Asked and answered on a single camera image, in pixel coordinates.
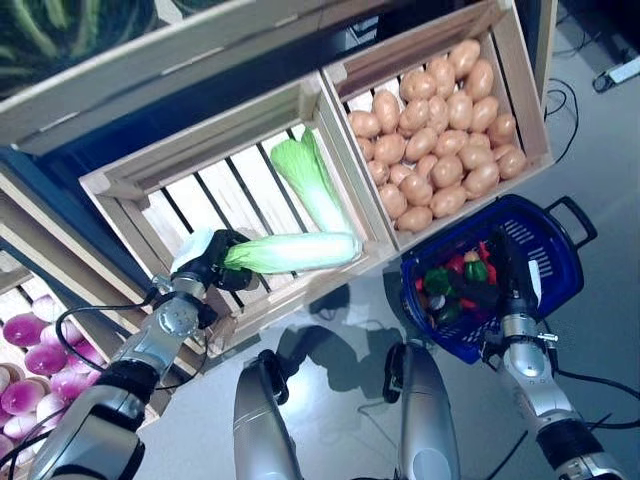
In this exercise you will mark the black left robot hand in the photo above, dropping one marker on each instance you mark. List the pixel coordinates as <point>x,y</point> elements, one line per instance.
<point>210,260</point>

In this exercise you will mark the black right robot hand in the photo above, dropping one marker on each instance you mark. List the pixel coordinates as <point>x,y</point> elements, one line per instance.
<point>515,290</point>

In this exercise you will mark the blue plastic shopping basket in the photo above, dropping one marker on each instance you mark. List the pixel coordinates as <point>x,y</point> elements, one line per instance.
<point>565,260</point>

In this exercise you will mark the green white napa cabbage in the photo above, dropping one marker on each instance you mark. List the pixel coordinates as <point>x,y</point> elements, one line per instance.
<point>320,200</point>
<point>300,252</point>

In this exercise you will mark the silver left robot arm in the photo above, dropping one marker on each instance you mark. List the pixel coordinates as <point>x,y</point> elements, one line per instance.
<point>170,320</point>

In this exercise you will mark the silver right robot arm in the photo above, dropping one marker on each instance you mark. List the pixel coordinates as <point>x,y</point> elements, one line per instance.
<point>525,360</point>

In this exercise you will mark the small green bell pepper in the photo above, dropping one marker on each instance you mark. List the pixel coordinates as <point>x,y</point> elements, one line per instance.
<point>440,281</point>
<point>475,271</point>

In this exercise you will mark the red chili pepper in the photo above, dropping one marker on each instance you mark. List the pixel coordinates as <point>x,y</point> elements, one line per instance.
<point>484,249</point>

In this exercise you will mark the small red tomato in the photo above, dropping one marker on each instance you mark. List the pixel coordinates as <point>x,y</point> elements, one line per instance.
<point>455,263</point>

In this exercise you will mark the brown potato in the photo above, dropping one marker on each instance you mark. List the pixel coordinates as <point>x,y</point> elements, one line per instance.
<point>511,163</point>
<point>415,189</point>
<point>480,79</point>
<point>481,180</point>
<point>416,84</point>
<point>377,172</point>
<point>366,149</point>
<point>464,56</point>
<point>414,218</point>
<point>363,124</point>
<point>501,129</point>
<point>484,113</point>
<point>441,72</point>
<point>386,110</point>
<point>447,200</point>
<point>392,199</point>

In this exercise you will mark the slatted wooden crate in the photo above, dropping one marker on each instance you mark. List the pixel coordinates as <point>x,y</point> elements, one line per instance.
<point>150,50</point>
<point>200,145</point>
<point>532,115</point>
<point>100,332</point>

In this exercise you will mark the silver right robot leg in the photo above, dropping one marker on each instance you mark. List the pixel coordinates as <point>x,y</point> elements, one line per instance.
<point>425,410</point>

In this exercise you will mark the silver robot leg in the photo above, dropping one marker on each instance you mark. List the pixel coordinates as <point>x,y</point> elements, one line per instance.
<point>260,425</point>
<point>425,410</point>

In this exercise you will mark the silver left robot leg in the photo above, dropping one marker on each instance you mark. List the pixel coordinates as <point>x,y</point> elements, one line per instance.
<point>260,425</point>

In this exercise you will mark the wooden display stand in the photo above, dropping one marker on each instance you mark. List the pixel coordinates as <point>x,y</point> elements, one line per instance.
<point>100,107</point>

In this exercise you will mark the green striped pumpkin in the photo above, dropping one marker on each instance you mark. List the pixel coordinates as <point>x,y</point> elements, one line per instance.
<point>60,40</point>

